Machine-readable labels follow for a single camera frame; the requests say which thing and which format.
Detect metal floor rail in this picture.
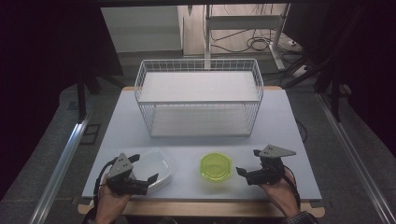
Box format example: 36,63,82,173
28,113,92,224
316,92,396,224

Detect person's right hand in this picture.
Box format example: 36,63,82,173
257,169,302,217

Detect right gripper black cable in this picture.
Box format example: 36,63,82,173
282,165,303,210

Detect white desk frame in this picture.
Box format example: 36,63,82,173
204,3,292,72

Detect white power strip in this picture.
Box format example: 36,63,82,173
292,64,312,78

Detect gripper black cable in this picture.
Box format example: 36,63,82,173
92,157,120,217
282,165,303,210

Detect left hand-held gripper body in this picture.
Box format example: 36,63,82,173
106,152,150,197

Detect light grey table mat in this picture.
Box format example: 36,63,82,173
81,89,323,202

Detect white wire shelf rack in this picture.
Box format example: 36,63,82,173
134,58,265,138

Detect black stand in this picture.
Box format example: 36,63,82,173
281,6,365,123
76,71,125,122

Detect person's left hand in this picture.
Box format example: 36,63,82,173
97,175,134,219

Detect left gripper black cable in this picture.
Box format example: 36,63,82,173
92,157,120,217

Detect green translucent bowl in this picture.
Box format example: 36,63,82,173
199,151,233,183

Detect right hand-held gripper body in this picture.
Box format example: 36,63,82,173
245,144,297,187

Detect white panel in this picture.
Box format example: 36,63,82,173
100,5,185,54

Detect white square bowl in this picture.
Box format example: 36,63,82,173
132,148,173,191

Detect black floor cables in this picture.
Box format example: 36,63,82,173
209,27,304,63

